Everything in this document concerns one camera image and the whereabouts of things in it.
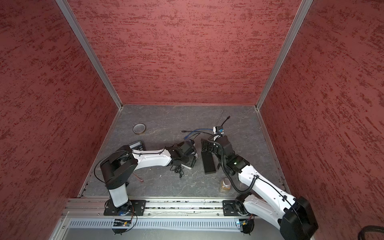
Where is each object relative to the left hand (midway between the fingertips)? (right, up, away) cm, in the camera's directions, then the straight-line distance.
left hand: (190, 161), depth 91 cm
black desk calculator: (-35, +9, +5) cm, 37 cm away
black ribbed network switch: (+11, 0, -3) cm, 12 cm away
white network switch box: (0, +1, -10) cm, 10 cm away
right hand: (+10, +14, -10) cm, 20 cm away
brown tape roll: (-38, +20, +16) cm, 46 cm away
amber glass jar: (+19, -6, -18) cm, 27 cm away
